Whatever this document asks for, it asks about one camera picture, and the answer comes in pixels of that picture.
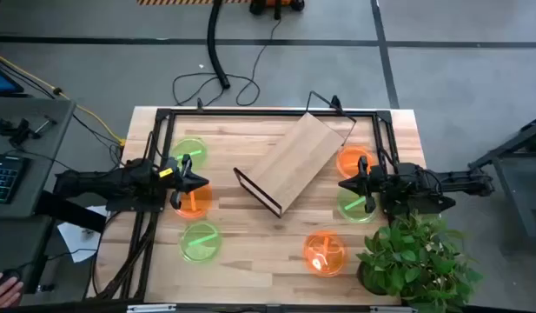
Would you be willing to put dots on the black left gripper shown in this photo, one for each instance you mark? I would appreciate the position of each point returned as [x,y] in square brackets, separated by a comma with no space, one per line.
[175,174]

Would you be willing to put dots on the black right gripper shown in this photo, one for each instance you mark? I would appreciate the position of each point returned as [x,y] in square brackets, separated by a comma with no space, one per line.
[372,184]

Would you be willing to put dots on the orange translucent plate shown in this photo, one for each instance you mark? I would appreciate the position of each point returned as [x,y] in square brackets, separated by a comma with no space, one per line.
[199,203]
[350,158]
[324,256]

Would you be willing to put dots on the green translucent plate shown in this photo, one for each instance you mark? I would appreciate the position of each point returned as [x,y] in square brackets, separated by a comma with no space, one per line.
[352,208]
[197,160]
[200,243]

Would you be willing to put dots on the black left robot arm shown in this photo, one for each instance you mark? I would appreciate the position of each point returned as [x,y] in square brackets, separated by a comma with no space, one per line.
[111,182]

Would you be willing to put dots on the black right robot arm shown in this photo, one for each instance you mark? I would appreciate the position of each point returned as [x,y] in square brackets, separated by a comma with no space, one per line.
[424,184]

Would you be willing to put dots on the green leafy plant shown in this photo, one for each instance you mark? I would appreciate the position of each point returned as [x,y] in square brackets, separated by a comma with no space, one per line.
[417,256]

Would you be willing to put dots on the black plant pot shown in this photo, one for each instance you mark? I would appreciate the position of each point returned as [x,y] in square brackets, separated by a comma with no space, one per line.
[368,284]

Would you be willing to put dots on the black flat panel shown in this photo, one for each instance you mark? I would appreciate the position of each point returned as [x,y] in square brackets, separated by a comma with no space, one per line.
[68,211]

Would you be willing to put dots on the white paper sheet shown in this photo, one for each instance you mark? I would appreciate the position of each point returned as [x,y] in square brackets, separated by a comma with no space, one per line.
[78,241]

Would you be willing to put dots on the grey side desk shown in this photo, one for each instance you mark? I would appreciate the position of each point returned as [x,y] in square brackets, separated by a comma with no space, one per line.
[46,143]

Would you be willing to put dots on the dark metal stand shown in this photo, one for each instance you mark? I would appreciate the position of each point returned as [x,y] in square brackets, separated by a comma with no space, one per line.
[515,148]

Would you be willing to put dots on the black clamp tool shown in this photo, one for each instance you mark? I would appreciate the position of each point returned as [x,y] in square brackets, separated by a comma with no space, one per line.
[20,130]

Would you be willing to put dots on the yellow black hazard tape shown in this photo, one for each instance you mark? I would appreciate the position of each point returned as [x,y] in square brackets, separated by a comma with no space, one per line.
[185,1]

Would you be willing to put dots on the backlit black keyboard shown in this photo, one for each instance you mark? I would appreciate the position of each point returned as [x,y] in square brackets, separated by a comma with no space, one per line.
[4,178]

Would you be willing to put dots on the orange and black cart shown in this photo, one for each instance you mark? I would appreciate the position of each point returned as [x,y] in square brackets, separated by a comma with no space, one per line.
[276,5]

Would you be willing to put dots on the black computer mouse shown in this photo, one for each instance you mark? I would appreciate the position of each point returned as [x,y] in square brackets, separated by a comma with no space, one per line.
[11,274]

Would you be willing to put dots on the computer monitor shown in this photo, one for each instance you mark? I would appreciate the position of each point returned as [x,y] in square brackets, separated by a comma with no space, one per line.
[0,80]

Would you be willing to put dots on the person's hand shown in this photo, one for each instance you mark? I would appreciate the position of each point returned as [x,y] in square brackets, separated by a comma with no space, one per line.
[4,293]

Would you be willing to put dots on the black metal table frame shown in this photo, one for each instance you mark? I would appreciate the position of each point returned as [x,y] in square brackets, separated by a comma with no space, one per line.
[272,113]

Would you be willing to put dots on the silver metal bracket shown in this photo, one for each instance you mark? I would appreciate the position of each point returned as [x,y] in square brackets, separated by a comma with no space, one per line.
[151,308]
[393,309]

